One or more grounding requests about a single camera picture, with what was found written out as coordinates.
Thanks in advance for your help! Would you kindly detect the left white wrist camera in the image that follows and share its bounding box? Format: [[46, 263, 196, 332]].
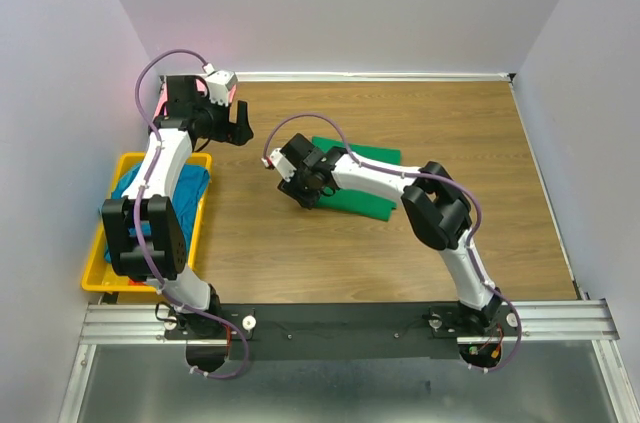
[[203, 64, 238, 107]]

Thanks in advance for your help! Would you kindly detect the folded pink t-shirt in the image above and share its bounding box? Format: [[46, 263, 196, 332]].
[[154, 79, 209, 116]]

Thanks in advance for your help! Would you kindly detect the green polo t-shirt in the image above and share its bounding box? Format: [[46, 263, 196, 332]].
[[310, 136, 403, 222]]

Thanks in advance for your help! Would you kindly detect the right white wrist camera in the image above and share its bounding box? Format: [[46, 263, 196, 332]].
[[261, 148, 296, 182]]

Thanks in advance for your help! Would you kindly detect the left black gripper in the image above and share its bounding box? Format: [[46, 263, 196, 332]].
[[193, 91, 254, 145]]

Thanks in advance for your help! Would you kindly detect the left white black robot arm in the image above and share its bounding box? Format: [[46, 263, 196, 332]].
[[101, 70, 253, 338]]

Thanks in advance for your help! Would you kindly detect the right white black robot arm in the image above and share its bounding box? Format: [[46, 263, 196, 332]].
[[264, 133, 501, 335]]

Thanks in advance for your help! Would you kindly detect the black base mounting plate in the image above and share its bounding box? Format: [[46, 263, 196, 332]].
[[164, 301, 522, 362]]

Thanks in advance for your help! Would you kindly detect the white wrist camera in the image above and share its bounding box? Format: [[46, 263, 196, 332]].
[[203, 64, 238, 107], [261, 148, 296, 182]]

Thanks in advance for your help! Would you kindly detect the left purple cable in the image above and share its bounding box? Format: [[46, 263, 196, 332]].
[[134, 48, 251, 380]]

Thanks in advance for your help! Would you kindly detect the crumpled blue t-shirt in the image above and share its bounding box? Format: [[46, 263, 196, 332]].
[[111, 162, 210, 255]]

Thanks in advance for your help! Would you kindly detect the aluminium frame rail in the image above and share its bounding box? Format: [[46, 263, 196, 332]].
[[60, 300, 639, 422]]

